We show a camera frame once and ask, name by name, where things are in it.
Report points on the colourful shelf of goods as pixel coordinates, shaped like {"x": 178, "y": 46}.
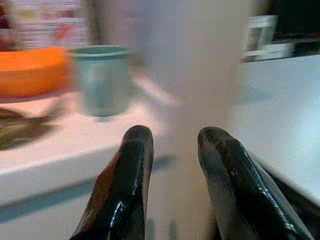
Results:
{"x": 43, "y": 23}

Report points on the teal green cup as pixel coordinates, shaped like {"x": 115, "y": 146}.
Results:
{"x": 105, "y": 81}

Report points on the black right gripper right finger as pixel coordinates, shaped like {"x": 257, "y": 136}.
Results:
{"x": 240, "y": 185}

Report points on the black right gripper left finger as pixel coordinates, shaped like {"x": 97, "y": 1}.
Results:
{"x": 125, "y": 190}

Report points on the orange bowl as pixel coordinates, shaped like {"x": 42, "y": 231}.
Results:
{"x": 33, "y": 71}

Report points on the white shelf unit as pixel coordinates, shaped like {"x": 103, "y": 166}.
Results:
{"x": 267, "y": 37}

